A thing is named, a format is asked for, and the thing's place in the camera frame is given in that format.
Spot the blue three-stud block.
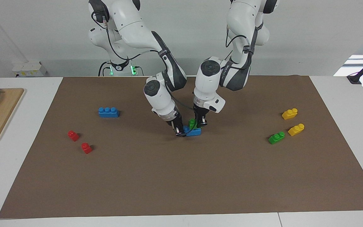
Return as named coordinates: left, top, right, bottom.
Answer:
left=183, top=125, right=202, bottom=137
left=98, top=107, right=119, bottom=118

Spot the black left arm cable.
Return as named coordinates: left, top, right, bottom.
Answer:
left=226, top=27, right=251, bottom=63

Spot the yellow two-stud block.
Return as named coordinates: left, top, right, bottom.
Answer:
left=288, top=123, right=305, bottom=137
left=282, top=108, right=298, bottom=120

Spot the brown table mat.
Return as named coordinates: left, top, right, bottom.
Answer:
left=0, top=75, right=363, bottom=219

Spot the black base cable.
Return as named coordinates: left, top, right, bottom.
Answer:
left=98, top=61, right=112, bottom=77

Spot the white power socket box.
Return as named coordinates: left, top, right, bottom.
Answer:
left=12, top=61, right=48, bottom=78

